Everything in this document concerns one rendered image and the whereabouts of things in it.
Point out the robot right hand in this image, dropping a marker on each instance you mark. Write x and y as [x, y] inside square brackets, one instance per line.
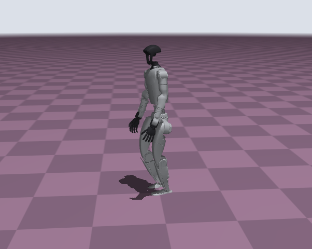
[134, 123]

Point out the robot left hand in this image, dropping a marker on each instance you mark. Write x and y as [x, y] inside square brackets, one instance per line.
[150, 131]

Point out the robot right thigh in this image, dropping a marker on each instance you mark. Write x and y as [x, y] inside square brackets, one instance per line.
[145, 153]

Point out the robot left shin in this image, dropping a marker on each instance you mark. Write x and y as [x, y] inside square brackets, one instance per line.
[162, 172]

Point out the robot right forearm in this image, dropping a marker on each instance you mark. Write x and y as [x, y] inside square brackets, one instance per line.
[142, 107]

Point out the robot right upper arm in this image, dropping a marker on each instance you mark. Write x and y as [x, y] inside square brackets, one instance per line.
[145, 92]

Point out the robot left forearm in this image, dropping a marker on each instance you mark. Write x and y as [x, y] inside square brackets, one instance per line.
[159, 109]

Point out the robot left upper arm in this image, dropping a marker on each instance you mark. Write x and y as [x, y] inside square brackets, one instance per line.
[162, 77]

